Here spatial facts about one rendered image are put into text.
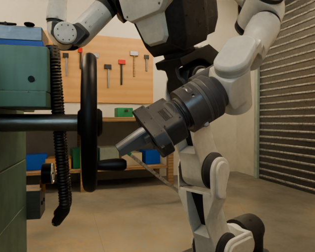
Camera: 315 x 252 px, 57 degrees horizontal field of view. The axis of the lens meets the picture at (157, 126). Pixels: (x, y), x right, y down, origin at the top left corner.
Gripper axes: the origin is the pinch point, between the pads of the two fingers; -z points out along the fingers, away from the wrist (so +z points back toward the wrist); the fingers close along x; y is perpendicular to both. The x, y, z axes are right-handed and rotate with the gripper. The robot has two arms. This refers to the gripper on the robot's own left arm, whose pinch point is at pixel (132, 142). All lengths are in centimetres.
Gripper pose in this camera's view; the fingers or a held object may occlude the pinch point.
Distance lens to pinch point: 53.5
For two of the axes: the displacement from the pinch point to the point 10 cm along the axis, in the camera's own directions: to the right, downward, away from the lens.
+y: -2.7, -6.7, -6.9
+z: 8.5, -5.1, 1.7
